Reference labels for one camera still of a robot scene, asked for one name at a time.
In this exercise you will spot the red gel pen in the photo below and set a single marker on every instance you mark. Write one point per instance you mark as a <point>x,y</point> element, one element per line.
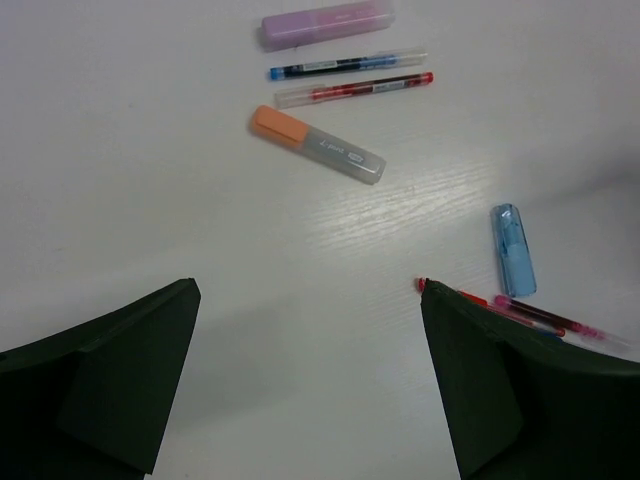
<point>320,93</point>

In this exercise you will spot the magenta gel pen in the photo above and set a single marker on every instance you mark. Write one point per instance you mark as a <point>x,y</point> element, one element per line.
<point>507,303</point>

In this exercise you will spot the red pen with clip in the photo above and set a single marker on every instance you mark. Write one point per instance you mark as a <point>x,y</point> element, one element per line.
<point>421,283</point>

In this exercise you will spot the orange cap grey highlighter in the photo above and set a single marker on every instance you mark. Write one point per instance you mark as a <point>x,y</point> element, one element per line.
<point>317,145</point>

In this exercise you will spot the purple highlighter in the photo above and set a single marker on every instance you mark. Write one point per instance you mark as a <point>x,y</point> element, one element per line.
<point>294,29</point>

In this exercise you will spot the blue ballpoint pen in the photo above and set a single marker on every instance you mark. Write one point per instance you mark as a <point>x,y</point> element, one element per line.
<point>557,334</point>

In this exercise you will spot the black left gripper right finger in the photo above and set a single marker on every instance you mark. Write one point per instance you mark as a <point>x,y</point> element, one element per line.
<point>522,405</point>

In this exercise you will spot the blue gel pen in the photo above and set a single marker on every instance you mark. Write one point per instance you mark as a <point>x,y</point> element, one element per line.
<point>381,60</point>

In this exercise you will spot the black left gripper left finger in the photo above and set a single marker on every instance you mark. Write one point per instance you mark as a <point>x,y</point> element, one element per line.
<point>93,401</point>

